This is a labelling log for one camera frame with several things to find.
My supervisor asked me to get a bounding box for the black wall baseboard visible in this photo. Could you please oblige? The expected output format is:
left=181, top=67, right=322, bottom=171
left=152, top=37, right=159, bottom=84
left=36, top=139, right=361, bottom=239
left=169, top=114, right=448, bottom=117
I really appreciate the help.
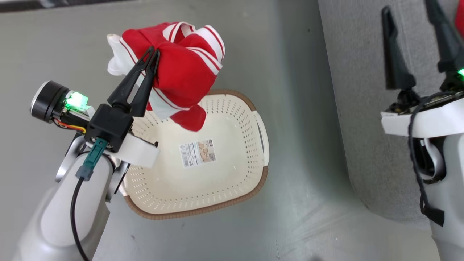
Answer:
left=0, top=0, right=122, bottom=13

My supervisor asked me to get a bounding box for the cream perforated laundry basket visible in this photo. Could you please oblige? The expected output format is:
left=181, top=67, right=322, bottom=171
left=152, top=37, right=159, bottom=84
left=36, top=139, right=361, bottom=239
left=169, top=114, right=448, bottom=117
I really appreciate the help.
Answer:
left=121, top=89, right=270, bottom=220

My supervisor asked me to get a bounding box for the plain red garment white print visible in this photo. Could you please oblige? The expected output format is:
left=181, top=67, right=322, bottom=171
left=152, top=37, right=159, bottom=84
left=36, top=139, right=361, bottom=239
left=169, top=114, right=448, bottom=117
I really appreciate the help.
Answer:
left=455, top=0, right=464, bottom=38

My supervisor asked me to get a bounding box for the red white striped garment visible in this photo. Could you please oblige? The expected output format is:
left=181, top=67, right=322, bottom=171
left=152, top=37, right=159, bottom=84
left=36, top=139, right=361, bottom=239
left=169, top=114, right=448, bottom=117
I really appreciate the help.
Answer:
left=107, top=21, right=226, bottom=132

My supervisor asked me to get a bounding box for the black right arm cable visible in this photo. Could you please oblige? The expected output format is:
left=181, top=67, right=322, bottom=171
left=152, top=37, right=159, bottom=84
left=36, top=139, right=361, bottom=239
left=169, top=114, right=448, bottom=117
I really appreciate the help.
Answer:
left=407, top=92, right=445, bottom=227

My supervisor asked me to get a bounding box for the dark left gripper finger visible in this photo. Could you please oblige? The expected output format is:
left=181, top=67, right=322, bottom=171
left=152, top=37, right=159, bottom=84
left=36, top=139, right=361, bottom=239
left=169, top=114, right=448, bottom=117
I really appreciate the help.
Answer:
left=107, top=47, right=156, bottom=110
left=129, top=50, right=161, bottom=117

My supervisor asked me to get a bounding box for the grey fabric sofa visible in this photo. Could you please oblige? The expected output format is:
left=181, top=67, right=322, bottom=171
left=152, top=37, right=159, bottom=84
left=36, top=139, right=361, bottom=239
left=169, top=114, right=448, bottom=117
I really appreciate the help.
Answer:
left=318, top=0, right=464, bottom=222

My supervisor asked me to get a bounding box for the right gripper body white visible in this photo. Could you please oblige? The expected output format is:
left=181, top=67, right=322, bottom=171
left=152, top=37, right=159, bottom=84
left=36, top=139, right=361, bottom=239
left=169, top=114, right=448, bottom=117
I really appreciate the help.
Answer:
left=380, top=71, right=464, bottom=138

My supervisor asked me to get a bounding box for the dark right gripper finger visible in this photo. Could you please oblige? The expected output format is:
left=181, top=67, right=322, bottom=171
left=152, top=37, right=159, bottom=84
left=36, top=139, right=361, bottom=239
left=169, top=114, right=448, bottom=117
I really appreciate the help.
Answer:
left=424, top=0, right=464, bottom=73
left=381, top=6, right=416, bottom=91

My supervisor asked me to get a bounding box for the paper label sticker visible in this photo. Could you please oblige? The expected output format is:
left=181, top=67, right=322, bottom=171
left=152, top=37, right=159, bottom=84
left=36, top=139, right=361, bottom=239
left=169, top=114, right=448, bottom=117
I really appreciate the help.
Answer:
left=179, top=139, right=217, bottom=168

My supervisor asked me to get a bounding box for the black cable teal connector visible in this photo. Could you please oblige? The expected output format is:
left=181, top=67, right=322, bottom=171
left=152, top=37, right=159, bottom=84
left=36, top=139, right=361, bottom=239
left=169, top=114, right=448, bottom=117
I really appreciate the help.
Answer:
left=70, top=139, right=109, bottom=261

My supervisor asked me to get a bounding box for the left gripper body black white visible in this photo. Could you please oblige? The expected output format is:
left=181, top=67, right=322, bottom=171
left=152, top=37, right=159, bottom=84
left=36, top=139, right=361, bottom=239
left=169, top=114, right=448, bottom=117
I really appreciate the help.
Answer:
left=84, top=104, right=160, bottom=169

